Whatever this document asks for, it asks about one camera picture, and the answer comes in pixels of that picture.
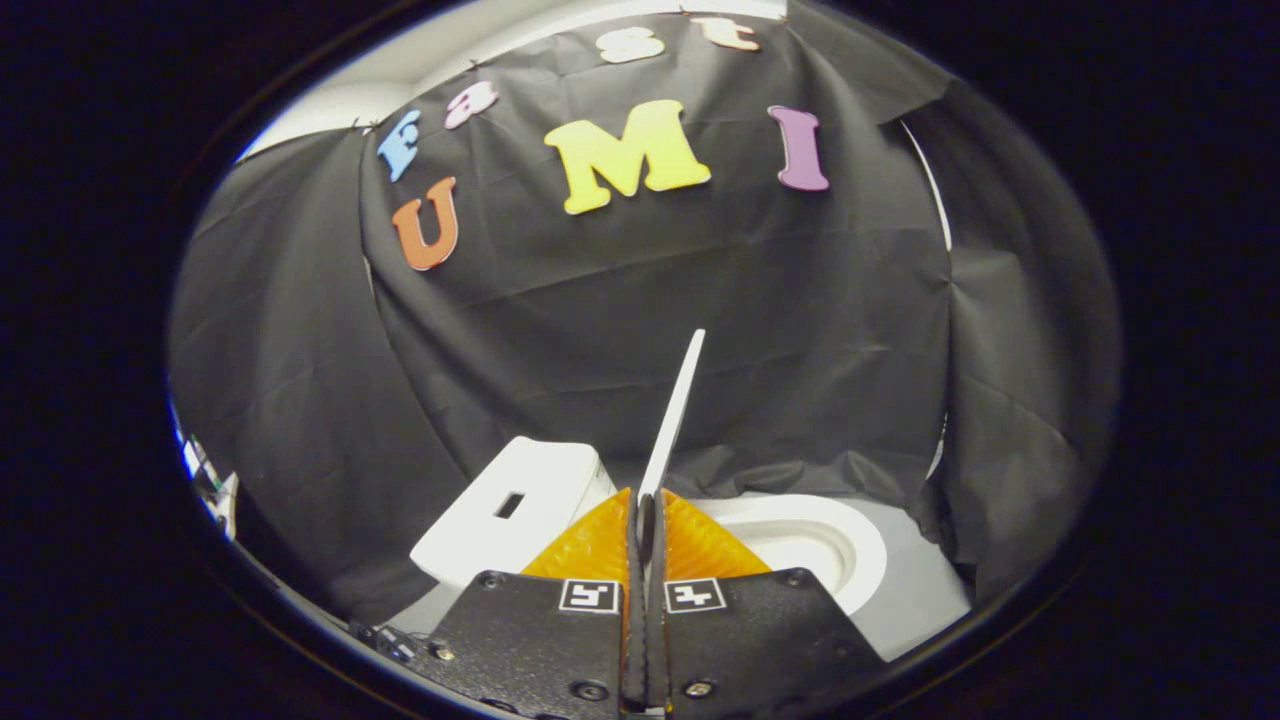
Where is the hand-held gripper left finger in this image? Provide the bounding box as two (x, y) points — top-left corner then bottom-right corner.
(425, 487), (642, 717)

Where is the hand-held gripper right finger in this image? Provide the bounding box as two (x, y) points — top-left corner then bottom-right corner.
(646, 487), (887, 717)

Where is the white toilet lid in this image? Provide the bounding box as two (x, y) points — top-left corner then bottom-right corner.
(638, 328), (707, 503)

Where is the black backdrop cloth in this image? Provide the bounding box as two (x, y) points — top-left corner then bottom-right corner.
(168, 0), (1121, 621)

